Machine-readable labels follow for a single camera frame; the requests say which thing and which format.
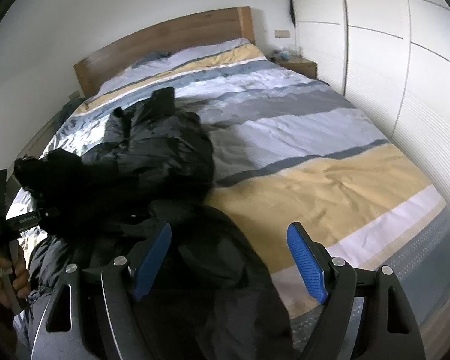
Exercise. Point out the light blue pillow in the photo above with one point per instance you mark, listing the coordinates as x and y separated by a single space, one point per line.
176 60

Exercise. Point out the black puffy jacket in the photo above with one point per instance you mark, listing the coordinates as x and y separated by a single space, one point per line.
213 296

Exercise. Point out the dark teal cloth on shelf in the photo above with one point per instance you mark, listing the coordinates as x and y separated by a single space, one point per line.
68 109

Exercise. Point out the dark grey pillow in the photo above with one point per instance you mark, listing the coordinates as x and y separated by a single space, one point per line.
156 55

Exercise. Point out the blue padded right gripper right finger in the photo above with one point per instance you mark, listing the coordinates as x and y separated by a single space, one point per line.
387 328

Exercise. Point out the beige wall socket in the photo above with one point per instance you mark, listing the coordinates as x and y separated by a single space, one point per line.
282 34

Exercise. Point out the white wardrobe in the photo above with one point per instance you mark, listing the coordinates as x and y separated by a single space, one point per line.
390 58

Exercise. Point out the striped duvet cover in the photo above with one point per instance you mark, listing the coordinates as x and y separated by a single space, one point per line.
287 148

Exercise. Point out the person's left hand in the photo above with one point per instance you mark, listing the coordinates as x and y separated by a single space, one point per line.
14 279

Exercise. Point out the wooden nightstand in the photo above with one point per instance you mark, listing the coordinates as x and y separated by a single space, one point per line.
300 65

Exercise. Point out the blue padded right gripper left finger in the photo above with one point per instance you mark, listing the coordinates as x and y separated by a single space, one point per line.
93 313

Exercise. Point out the wooden headboard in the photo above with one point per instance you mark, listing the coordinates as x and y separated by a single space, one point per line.
195 30

